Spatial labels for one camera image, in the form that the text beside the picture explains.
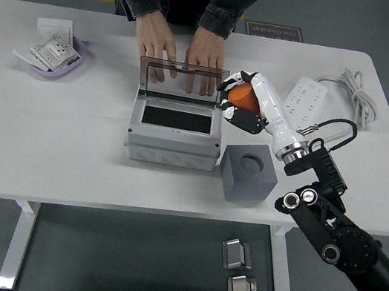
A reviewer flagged person's right hand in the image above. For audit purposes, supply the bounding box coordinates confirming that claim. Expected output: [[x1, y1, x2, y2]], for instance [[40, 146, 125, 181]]
[[125, 7, 188, 88]]

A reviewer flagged person's left hand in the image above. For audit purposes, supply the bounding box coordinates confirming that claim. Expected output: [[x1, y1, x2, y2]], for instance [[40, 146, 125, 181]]
[[178, 24, 231, 100]]

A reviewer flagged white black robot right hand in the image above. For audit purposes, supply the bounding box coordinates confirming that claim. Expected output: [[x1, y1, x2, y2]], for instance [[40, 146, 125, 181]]
[[207, 66, 319, 159]]

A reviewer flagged orange cylinder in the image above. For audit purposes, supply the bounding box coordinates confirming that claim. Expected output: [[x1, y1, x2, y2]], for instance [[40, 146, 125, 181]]
[[225, 79, 265, 116]]

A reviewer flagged grey junction box clear lid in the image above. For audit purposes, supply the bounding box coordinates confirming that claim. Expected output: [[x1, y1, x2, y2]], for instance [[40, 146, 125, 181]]
[[121, 53, 235, 175]]

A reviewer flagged grey cube with round hole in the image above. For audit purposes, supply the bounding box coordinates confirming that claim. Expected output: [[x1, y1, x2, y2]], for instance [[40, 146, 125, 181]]
[[213, 137, 284, 210]]

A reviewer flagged small metal floor socket box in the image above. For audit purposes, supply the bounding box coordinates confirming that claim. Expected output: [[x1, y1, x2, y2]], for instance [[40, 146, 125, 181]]
[[218, 235, 257, 275]]

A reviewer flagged white power strip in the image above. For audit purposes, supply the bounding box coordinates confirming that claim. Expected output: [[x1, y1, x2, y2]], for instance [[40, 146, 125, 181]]
[[278, 73, 330, 135]]

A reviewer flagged brown floor sign with text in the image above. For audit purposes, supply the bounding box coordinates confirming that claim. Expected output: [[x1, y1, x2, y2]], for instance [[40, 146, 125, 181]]
[[242, 19, 307, 45]]

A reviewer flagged purple plastic tray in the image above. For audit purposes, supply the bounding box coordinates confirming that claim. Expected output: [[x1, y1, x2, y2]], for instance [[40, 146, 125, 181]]
[[14, 27, 90, 87]]

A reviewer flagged white socket panel printed edge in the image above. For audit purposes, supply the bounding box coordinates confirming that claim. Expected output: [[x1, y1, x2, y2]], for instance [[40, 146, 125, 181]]
[[27, 29, 85, 76]]

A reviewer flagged white plain cover plate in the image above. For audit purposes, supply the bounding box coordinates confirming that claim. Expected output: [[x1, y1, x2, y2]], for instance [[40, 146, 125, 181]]
[[10, 31, 54, 72]]

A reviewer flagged white table right leg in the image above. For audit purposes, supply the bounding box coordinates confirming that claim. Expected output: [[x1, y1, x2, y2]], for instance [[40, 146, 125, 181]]
[[259, 223, 307, 291]]

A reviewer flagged white table leg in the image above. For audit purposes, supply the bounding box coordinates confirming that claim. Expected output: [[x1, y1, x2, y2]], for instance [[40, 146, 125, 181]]
[[0, 197, 42, 291], [259, 223, 307, 291]]

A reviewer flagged white table left leg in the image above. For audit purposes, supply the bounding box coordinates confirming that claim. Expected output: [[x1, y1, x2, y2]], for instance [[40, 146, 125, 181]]
[[0, 197, 42, 291]]

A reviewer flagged white power cord with plug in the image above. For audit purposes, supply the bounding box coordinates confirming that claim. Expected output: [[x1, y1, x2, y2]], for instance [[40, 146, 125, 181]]
[[303, 63, 384, 151]]

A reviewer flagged white square switch plate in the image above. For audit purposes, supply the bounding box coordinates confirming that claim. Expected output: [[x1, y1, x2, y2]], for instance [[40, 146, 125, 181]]
[[33, 14, 78, 48]]

